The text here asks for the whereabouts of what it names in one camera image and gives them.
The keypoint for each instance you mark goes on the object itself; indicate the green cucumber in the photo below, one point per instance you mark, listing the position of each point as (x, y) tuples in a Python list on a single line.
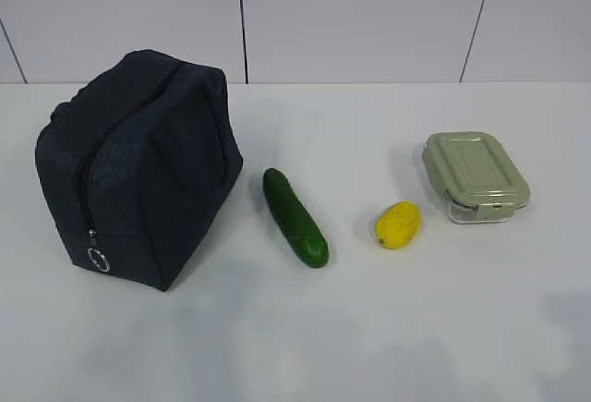
[(293, 219)]

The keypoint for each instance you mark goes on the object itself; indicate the yellow lemon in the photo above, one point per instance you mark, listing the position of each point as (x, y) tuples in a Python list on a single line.
[(397, 226)]

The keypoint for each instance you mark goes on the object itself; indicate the dark navy insulated lunch bag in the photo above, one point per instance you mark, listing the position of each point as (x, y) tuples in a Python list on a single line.
[(135, 166)]

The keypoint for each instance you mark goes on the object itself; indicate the glass container with green lid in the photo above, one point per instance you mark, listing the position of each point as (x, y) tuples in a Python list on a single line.
[(474, 177)]

